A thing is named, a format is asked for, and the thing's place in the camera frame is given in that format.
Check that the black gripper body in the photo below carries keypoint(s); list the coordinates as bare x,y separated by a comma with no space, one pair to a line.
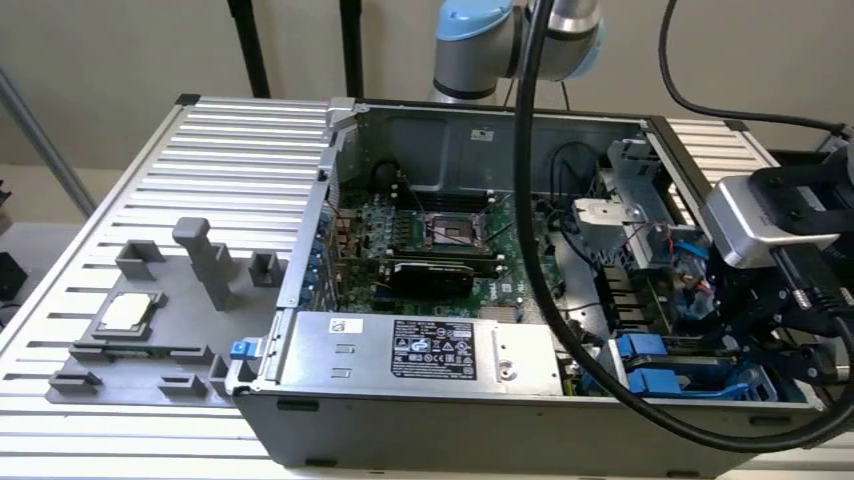
817,320

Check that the hard disk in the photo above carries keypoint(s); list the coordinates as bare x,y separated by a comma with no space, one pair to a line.
641,350

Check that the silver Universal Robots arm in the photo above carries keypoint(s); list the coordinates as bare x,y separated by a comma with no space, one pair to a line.
467,55

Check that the grey blue disk bay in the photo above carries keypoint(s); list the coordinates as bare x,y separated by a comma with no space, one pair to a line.
707,380

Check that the blue installed disk caddy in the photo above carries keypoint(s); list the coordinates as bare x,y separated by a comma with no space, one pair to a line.
657,384

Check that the silver metal drive cage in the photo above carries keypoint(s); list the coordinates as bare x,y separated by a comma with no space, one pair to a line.
634,200

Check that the black box behind table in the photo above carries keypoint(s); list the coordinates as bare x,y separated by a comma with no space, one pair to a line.
794,157

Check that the black table corner cap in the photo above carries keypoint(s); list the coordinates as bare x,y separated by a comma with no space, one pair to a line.
737,125
187,99

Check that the green motherboard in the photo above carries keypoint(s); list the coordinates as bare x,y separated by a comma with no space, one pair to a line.
507,280

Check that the CPU socket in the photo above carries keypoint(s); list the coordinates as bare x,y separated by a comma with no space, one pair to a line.
454,231

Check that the black graphics card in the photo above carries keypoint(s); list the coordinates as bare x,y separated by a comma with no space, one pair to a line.
430,280

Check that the open black PC case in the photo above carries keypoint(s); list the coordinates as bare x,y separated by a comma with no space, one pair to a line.
467,430

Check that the white case sticker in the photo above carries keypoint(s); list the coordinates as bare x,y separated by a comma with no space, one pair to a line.
481,134

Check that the silver power supply unit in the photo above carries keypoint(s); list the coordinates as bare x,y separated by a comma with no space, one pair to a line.
374,350

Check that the blue case latch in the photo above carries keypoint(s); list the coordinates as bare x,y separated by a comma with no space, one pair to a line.
242,349

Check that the black stand pole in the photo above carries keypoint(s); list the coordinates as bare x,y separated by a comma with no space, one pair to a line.
250,50
351,50

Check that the grey parts rack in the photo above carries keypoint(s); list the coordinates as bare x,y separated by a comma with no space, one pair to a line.
180,320

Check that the green RAM stick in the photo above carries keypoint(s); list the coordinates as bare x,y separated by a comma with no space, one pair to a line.
134,353

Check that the silver CPU chip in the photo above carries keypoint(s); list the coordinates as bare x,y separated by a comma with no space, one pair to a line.
127,312

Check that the grey metal slanted pole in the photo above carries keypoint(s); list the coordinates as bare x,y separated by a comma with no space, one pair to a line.
47,145

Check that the small black box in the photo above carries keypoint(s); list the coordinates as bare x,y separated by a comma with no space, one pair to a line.
9,275

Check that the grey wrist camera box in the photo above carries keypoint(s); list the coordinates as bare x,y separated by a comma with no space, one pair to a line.
747,225

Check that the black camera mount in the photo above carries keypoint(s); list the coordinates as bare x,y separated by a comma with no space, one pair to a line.
801,195

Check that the aluminium frame profile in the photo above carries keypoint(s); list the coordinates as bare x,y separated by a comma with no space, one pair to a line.
830,142

